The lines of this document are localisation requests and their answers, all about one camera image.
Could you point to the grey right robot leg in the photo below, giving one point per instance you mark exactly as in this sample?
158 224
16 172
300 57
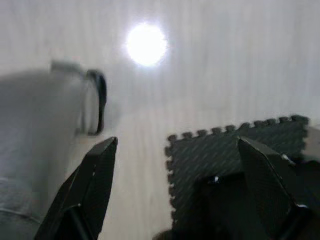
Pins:
37 125

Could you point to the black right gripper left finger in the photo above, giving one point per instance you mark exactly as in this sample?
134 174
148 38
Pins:
87 190

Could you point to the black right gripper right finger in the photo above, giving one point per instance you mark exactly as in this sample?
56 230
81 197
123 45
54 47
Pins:
272 180

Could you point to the black foam puzzle mat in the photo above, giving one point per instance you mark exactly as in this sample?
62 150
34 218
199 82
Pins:
200 155

